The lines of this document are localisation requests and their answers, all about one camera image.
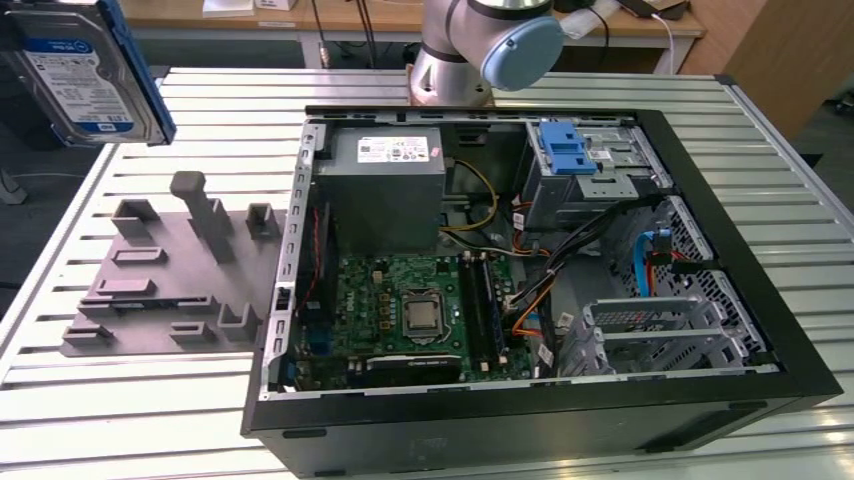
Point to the hard disk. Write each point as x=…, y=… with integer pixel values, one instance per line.
x=74, y=75

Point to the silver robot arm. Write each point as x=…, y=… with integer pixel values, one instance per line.
x=454, y=65

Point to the metal disk bay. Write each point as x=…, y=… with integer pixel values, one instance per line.
x=593, y=345

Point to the grey power supply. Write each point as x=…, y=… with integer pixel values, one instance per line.
x=381, y=210

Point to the black CPU socket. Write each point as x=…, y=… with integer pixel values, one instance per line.
x=424, y=292

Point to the green motherboard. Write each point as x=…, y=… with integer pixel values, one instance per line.
x=361, y=280

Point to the silver CPU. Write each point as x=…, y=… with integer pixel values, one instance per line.
x=422, y=315

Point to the black case fan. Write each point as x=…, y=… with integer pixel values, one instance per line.
x=326, y=240

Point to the black RAM slot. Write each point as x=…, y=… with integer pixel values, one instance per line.
x=473, y=310

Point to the installed RAM stick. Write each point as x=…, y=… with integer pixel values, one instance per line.
x=497, y=320

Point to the black graphics card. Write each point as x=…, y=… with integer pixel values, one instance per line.
x=414, y=367

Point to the blue plastic drive latch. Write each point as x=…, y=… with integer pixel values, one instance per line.
x=564, y=150

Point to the metal optical drive cage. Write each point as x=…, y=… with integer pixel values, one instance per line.
x=601, y=187

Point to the grey parts rack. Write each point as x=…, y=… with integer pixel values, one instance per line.
x=174, y=280

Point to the black PC case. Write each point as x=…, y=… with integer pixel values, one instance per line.
x=534, y=430

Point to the wooden desk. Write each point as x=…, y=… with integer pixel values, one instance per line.
x=267, y=22

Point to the white box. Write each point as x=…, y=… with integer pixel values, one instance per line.
x=227, y=7
x=277, y=4

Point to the wooden cabinet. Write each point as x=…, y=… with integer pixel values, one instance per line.
x=781, y=50

